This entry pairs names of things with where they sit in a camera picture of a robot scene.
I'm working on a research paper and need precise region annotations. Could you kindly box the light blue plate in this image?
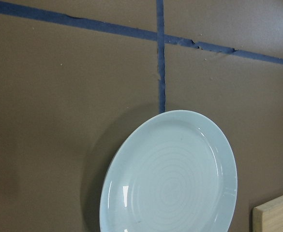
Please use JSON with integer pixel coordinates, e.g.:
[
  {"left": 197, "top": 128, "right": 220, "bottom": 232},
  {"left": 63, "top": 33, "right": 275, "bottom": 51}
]
[{"left": 99, "top": 110, "right": 238, "bottom": 232}]

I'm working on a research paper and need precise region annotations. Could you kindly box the bamboo cutting board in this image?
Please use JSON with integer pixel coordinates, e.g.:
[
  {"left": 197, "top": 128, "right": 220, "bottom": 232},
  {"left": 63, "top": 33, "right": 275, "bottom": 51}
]
[{"left": 252, "top": 196, "right": 283, "bottom": 232}]

